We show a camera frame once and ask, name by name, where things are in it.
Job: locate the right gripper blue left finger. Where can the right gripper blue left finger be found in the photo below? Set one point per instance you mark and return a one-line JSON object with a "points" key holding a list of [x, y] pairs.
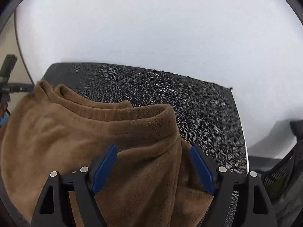
{"points": [[53, 207]]}

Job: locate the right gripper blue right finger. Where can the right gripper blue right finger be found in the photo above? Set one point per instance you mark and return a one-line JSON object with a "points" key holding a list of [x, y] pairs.
{"points": [[253, 205]]}

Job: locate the brown fleece sweater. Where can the brown fleece sweater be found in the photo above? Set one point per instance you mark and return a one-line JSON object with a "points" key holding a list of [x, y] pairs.
{"points": [[153, 182]]}

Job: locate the person's left hand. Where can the person's left hand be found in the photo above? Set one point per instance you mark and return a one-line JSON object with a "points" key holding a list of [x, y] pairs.
{"points": [[5, 98]]}

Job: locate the black patterned table mat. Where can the black patterned table mat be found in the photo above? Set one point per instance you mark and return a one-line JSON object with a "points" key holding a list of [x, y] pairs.
{"points": [[206, 114]]}

